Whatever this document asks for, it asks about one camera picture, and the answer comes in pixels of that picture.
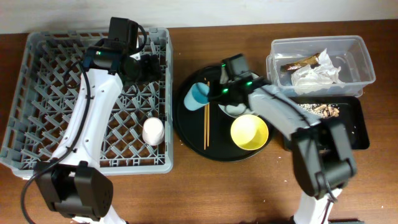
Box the grey plate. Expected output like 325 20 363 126
216 68 259 118

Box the wooden chopstick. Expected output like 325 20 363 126
203 82 208 151
206 81 211 148

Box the blue plastic cup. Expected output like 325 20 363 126
183 82 210 111

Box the yellow bowl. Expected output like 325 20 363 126
230 114 269 151

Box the pink plastic cup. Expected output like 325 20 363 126
142 117 165 146

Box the brown coffee sachet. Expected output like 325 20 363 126
280 53 320 72

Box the white napkin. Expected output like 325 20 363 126
291 49 343 95

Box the food scraps and rice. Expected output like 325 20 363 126
299 104 340 118

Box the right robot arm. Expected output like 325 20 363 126
208 54 357 223

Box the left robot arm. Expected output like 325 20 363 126
21 17 162 223

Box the grey dishwasher rack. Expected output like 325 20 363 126
1 28 174 179

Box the round black tray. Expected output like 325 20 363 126
173 65 262 162

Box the clear plastic bin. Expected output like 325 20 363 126
266 35 376 97

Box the black rectangular tray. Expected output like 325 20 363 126
291 96 370 150

